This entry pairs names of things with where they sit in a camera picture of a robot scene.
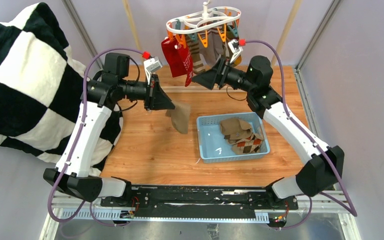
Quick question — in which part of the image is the black white checkered blanket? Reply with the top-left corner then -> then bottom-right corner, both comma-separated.
0,2 -> 125,178

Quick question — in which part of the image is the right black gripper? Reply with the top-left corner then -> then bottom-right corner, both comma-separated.
191,57 -> 255,94

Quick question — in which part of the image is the white round clip hanger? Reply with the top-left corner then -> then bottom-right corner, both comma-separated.
166,0 -> 242,35

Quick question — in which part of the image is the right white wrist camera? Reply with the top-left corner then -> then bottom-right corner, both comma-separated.
228,39 -> 243,64

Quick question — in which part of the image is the green striped sock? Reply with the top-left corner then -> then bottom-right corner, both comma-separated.
225,26 -> 242,67

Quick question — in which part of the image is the brown striped sock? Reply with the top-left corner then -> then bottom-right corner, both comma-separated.
186,36 -> 206,75

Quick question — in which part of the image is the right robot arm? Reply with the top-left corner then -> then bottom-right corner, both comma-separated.
191,55 -> 344,209

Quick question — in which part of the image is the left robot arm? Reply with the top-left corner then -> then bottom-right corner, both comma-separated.
43,52 -> 175,207

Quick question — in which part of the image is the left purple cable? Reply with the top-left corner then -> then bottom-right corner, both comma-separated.
47,48 -> 151,228

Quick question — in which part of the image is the light blue plastic basket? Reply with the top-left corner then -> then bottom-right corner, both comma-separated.
197,112 -> 270,164

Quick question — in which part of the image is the teal clothes peg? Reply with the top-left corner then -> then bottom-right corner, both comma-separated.
187,32 -> 198,43

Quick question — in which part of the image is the argyle beige orange sock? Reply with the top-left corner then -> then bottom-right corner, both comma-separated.
245,131 -> 265,145

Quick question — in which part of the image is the red patterned sock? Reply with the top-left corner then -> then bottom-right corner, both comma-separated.
181,47 -> 193,87

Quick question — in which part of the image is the yellow clothes peg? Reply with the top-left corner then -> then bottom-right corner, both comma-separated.
197,29 -> 209,48

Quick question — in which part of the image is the tan brown sock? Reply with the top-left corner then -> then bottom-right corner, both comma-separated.
165,101 -> 191,135
219,118 -> 252,140

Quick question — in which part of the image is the orange clothes peg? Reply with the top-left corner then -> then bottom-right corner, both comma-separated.
167,31 -> 187,48

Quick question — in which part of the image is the wooden clothes rack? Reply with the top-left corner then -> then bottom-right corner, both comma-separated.
122,0 -> 302,114

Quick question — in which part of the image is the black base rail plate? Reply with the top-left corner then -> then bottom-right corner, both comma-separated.
100,184 -> 298,221

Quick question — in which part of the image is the grey sock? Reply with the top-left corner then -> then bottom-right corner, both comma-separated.
200,30 -> 225,66

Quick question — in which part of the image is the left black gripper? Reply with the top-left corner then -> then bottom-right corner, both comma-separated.
119,73 -> 175,111

